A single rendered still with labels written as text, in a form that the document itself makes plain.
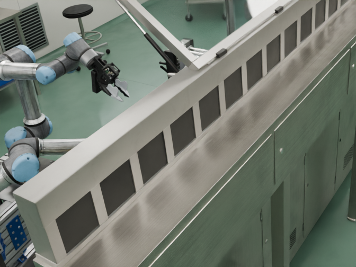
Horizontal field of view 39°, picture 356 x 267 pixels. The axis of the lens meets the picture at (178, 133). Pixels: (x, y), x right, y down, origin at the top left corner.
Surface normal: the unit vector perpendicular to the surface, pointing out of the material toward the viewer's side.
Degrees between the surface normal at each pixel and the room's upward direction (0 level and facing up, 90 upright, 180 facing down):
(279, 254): 90
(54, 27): 90
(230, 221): 90
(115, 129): 0
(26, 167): 87
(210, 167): 0
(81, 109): 0
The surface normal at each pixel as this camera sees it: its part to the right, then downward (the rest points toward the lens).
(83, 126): -0.11, -0.84
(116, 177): 0.81, 0.24
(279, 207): -0.58, 0.50
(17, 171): 0.49, 0.38
